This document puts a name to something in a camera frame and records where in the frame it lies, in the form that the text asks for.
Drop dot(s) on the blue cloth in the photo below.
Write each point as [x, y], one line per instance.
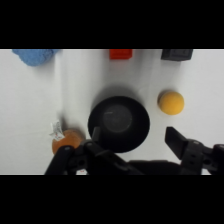
[33, 56]

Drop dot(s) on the red cube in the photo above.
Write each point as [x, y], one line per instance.
[120, 54]

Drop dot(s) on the black bowl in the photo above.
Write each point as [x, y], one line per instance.
[133, 133]

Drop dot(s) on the yellow ball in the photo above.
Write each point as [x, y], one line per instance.
[171, 102]

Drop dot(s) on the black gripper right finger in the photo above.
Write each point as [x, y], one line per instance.
[196, 156]

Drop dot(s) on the brown plush toy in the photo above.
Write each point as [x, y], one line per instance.
[68, 140]

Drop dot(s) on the black cube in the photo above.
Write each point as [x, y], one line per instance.
[176, 54]

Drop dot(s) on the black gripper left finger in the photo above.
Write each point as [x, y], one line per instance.
[75, 160]

